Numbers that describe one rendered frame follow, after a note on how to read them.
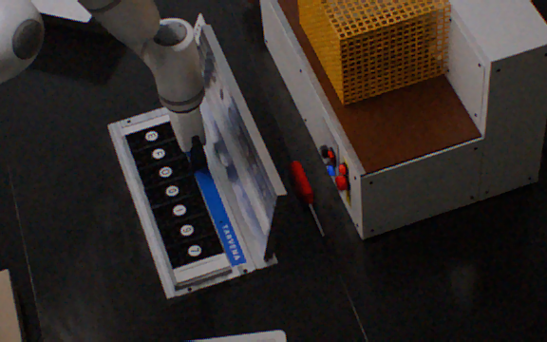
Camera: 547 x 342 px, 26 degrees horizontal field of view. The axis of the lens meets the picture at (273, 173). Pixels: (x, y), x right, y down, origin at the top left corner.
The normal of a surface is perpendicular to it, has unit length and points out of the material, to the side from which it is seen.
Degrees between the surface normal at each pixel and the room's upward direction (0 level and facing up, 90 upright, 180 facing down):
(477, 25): 0
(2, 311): 5
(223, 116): 76
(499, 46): 0
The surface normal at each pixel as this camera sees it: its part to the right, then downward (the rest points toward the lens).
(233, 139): -0.93, 0.14
